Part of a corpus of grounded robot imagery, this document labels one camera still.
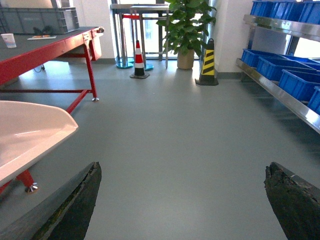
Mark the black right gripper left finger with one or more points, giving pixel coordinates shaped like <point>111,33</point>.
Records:
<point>64,215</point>

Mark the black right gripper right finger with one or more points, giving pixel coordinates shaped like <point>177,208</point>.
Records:
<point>294,201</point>

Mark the beige plastic dustpan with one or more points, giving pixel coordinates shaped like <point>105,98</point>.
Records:
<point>28,131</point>

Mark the blue bin on shelf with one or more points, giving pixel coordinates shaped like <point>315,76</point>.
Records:
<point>300,85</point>
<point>251,57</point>
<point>272,68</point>

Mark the stainless steel shelf rack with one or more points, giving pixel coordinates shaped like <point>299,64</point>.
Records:
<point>294,28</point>

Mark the yellow black traffic cone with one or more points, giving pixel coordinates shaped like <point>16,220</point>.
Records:
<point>207,74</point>

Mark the red white traffic cone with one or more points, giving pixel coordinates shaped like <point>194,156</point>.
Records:
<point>139,67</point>

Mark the white paper cup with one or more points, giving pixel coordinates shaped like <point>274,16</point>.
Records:
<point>9,40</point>

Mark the grey plastic crate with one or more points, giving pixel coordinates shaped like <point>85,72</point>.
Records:
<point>24,20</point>

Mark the potted green plant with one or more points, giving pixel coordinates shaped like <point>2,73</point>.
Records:
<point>186,29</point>

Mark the red metal table frame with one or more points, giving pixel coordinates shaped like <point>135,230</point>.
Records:
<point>32,52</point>

